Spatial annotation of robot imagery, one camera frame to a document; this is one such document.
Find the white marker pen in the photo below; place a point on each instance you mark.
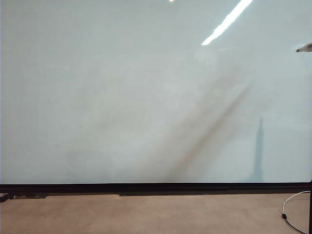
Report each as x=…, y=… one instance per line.
x=306, y=48

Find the long black marker tray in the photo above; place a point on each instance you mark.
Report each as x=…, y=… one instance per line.
x=170, y=194

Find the short black marker tray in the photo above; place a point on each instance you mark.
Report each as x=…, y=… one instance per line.
x=31, y=196

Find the small black eraser block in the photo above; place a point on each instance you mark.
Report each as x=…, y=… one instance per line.
x=3, y=197

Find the glass whiteboard with black frame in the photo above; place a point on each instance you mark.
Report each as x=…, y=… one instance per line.
x=97, y=97

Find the black stand post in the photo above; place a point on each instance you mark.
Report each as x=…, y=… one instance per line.
x=311, y=214

